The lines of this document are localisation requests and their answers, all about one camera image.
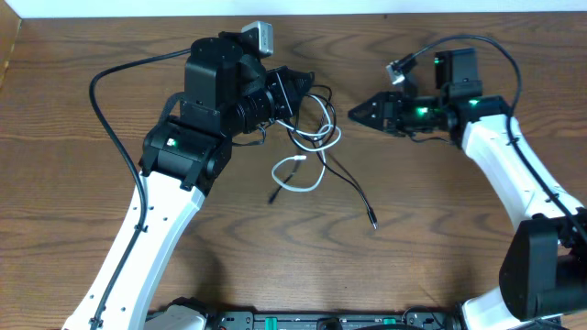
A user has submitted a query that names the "black USB cable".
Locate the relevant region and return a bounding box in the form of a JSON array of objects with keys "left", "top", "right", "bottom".
[{"left": 267, "top": 83, "right": 379, "bottom": 230}]

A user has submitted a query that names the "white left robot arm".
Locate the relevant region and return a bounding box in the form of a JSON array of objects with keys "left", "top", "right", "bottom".
[{"left": 65, "top": 21, "right": 313, "bottom": 329}]

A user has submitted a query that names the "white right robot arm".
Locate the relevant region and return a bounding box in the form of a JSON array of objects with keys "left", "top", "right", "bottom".
[{"left": 349, "top": 49, "right": 586, "bottom": 329}]

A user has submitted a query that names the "black left camera cable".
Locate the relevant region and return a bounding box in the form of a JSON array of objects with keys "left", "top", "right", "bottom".
[{"left": 87, "top": 48, "right": 193, "bottom": 330}]

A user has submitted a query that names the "black camera cable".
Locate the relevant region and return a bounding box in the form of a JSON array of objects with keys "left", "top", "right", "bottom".
[
  {"left": 87, "top": 48, "right": 193, "bottom": 330},
  {"left": 403, "top": 34, "right": 587, "bottom": 247}
]

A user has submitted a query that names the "black right camera cable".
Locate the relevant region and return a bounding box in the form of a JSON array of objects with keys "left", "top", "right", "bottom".
[{"left": 403, "top": 34, "right": 587, "bottom": 247}]

